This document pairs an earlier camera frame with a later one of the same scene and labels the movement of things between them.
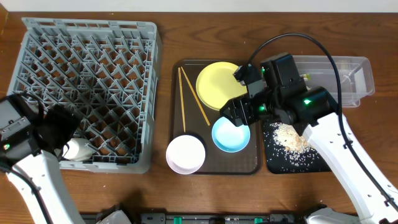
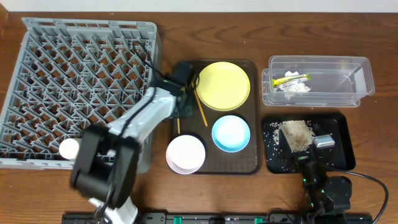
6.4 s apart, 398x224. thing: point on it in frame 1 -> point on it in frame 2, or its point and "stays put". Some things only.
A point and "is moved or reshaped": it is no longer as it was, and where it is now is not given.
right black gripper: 237,110 -> 300,157
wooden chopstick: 181,99 is moved or reshaped
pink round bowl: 185,154 stays put
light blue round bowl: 229,138 stays put
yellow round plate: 216,84 stays put
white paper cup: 77,149 stays put
